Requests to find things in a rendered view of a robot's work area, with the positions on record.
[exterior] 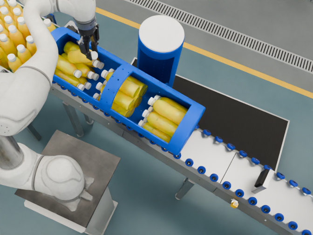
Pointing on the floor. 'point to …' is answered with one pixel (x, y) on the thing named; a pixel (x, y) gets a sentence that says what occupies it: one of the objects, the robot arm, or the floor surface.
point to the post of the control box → (33, 132)
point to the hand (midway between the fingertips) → (91, 51)
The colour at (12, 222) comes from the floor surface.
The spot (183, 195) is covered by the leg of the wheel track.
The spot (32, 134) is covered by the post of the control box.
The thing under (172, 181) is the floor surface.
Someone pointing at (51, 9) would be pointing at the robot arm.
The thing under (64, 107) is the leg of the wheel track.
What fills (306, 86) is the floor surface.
